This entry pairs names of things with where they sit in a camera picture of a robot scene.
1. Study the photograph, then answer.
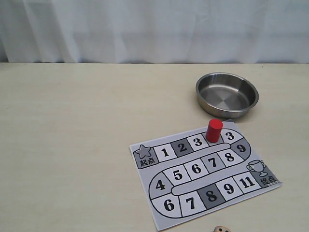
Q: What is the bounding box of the printed paper game board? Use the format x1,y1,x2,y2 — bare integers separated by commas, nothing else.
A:
130,120,282,231

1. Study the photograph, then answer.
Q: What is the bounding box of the red cylinder game piece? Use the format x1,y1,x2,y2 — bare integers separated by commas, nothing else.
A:
206,118,223,143

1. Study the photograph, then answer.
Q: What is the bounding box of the wooden die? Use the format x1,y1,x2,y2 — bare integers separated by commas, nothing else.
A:
213,226,231,232

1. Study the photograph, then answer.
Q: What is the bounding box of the round stainless steel bowl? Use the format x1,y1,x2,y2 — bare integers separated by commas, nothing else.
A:
196,72,259,119

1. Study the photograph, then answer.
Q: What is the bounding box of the white curtain backdrop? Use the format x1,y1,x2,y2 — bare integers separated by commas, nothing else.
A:
0,0,309,63

